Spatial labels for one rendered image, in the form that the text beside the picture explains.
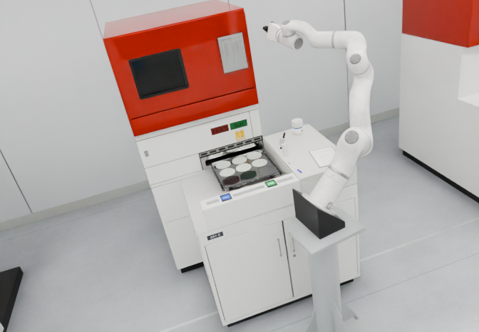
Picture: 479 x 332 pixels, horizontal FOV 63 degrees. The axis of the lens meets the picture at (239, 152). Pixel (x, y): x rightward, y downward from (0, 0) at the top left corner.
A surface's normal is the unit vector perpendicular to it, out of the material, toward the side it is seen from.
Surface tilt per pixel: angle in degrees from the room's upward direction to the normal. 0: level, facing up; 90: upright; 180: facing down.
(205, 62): 90
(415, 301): 0
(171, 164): 90
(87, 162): 90
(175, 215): 90
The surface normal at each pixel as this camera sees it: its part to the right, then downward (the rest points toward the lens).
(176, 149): 0.28, 0.41
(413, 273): -0.17, -0.87
